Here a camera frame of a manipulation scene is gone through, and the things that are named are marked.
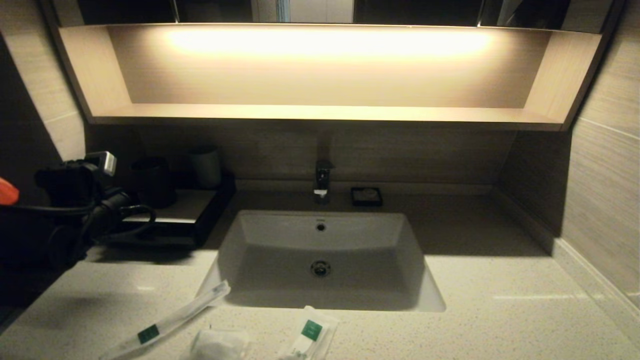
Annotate dark grey tumbler cup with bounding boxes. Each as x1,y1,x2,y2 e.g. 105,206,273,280
131,156,177,209

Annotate black amenity tray box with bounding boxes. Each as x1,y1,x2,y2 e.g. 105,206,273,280
102,171,238,248

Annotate light grey tumbler cup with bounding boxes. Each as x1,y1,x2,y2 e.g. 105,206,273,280
189,145,223,190

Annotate long white toothbrush packet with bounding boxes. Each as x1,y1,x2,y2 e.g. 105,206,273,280
100,279,232,360

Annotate crumpled white shower cap packet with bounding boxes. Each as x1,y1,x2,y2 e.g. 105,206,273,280
187,326,251,360

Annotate chrome faucet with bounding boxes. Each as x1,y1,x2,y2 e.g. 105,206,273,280
313,159,335,203

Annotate white ceramic sink basin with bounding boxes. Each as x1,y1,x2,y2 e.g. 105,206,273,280
196,210,447,313

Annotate white comb packet green label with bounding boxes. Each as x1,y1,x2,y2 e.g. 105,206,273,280
277,305,340,360

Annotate warm shelf light strip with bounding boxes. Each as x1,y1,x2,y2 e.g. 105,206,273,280
170,32,493,58

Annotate black soap dish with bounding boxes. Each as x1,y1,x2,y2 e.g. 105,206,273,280
350,187,384,208

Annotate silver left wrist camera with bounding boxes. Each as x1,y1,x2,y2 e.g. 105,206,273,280
84,151,117,177

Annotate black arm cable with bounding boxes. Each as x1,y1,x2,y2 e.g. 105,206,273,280
0,192,157,247

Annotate wooden wall shelf niche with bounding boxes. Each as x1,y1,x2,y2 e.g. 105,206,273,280
42,22,623,133

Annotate wall mirror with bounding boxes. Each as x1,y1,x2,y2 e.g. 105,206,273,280
52,0,613,36

